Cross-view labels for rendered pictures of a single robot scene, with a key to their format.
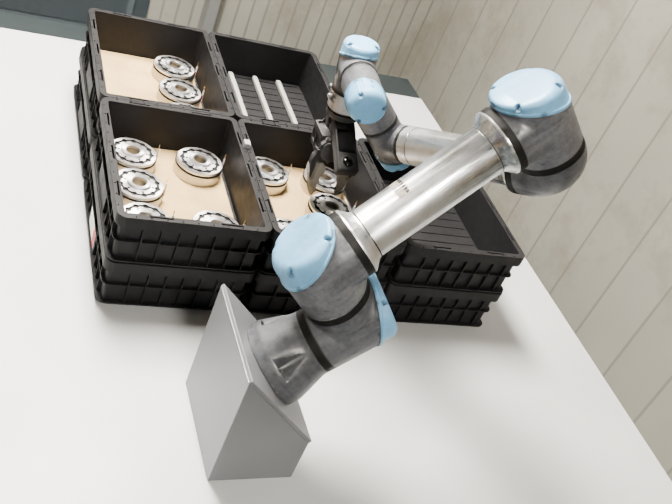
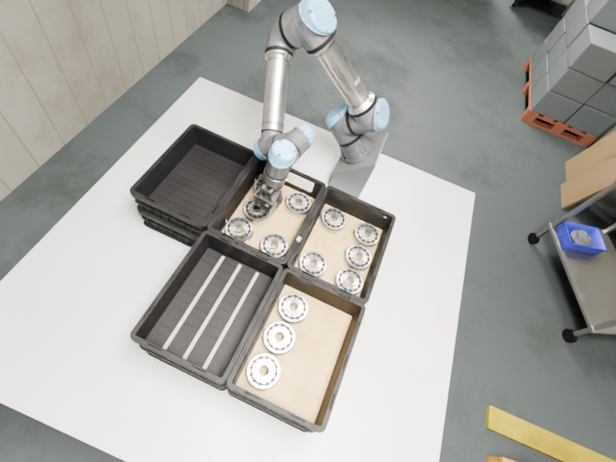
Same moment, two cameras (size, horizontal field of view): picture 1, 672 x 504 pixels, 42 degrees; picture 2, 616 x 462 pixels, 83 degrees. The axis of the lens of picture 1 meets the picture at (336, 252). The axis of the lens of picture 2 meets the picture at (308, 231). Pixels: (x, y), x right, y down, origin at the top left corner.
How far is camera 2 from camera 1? 2.20 m
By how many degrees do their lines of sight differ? 82
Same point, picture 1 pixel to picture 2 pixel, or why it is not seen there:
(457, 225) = (170, 180)
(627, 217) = not seen: outside the picture
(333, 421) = (311, 163)
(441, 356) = not seen: hidden behind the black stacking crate
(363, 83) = (308, 132)
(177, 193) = (332, 255)
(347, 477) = (322, 148)
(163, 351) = not seen: hidden behind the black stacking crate
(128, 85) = (306, 364)
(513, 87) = (326, 18)
